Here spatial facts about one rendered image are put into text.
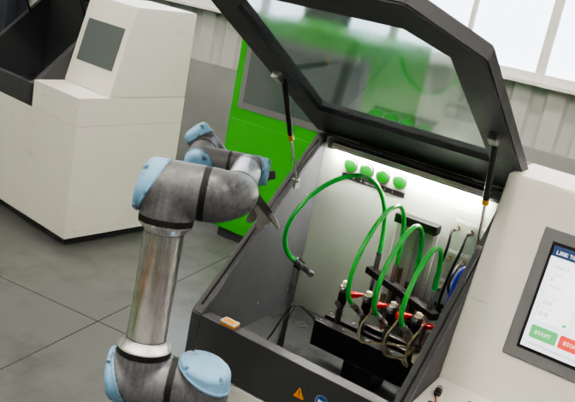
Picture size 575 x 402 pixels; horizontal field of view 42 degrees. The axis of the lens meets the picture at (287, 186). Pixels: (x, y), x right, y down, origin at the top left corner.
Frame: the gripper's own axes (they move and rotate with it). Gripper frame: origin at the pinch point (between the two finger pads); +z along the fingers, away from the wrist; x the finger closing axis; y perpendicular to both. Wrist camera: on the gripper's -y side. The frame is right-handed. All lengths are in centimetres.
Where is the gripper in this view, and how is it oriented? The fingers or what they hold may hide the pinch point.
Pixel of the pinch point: (273, 221)
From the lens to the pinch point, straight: 212.9
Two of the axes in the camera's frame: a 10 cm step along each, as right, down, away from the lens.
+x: 3.7, 1.1, -9.2
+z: 5.6, 7.7, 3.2
